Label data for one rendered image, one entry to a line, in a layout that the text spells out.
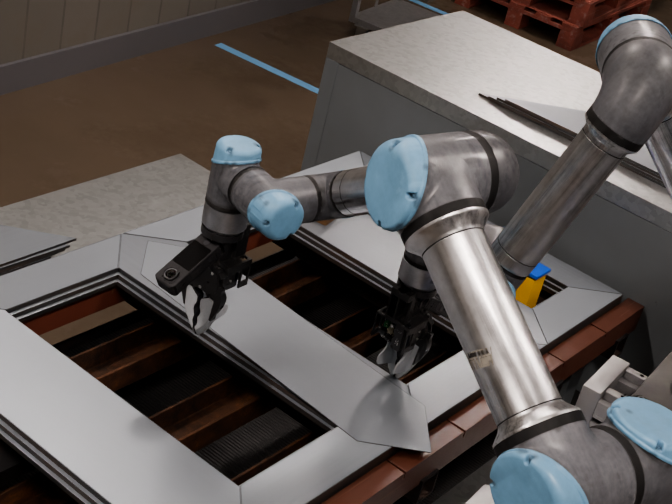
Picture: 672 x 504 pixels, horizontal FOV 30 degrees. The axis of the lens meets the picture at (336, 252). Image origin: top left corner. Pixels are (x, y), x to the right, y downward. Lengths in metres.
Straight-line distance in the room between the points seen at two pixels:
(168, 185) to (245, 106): 2.38
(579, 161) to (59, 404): 0.89
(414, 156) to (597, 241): 1.29
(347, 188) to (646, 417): 0.61
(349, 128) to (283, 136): 1.98
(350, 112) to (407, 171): 1.55
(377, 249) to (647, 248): 0.58
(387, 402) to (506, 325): 0.69
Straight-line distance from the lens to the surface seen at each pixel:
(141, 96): 5.18
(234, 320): 2.30
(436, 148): 1.59
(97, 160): 4.62
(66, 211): 2.75
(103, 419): 2.02
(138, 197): 2.84
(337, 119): 3.12
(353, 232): 2.68
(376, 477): 2.06
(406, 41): 3.22
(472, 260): 1.55
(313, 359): 2.25
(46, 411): 2.03
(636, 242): 2.76
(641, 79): 1.85
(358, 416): 2.14
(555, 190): 1.89
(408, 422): 2.16
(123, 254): 2.44
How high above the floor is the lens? 2.10
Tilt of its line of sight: 29 degrees down
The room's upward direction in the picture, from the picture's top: 14 degrees clockwise
